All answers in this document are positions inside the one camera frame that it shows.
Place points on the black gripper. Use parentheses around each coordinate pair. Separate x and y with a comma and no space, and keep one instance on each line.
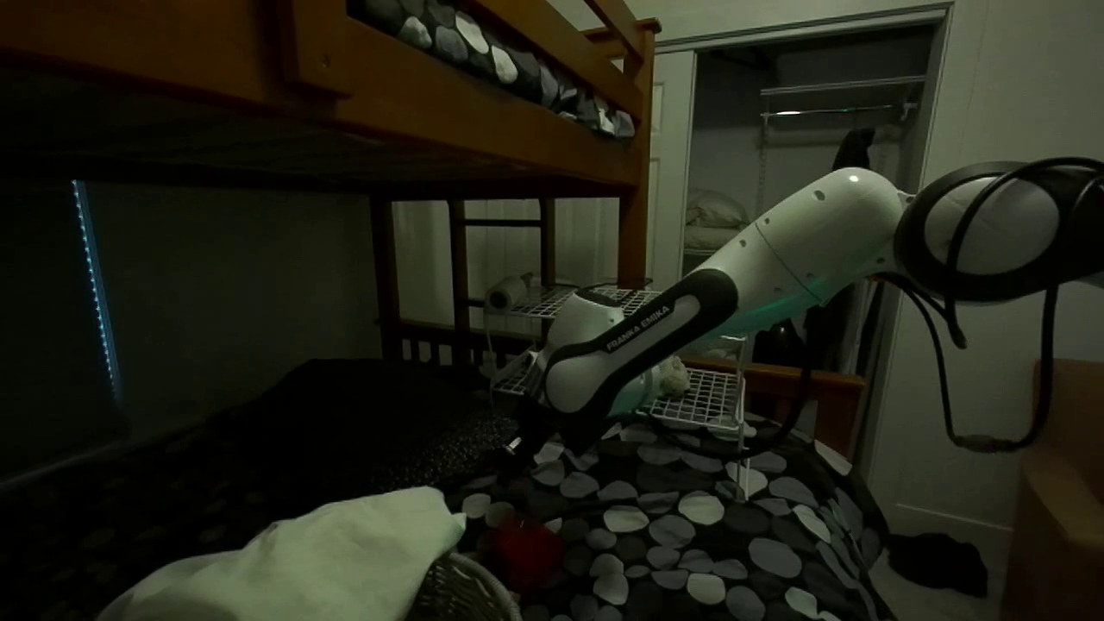
(572,426)

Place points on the red bowl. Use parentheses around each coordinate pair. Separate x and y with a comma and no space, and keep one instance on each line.
(534,552)

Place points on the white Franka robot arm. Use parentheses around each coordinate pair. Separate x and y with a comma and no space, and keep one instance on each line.
(805,241)

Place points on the cream plush toy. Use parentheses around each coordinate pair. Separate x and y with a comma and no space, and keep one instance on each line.
(672,377)

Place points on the pebble print black bedspread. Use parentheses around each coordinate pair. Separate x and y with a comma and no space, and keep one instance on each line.
(690,539)

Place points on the woven wicker basket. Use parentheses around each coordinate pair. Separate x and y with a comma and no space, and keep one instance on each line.
(461,591)

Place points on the folded white linens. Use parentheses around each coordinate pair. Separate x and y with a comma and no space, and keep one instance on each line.
(716,226)

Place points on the white cloth in basket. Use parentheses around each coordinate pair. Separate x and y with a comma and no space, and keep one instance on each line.
(297,562)

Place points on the dark window curtain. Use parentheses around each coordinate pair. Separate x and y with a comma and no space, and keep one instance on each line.
(229,288)

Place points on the pebble print bunk mattress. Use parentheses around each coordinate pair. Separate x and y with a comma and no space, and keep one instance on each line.
(483,46)

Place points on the dark clothing on floor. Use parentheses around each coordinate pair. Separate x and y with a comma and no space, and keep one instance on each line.
(941,562)

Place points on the brown cardboard box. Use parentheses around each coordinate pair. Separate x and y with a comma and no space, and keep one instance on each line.
(1063,506)

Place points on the wooden bunk bed frame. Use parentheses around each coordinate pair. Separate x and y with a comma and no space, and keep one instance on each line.
(461,103)

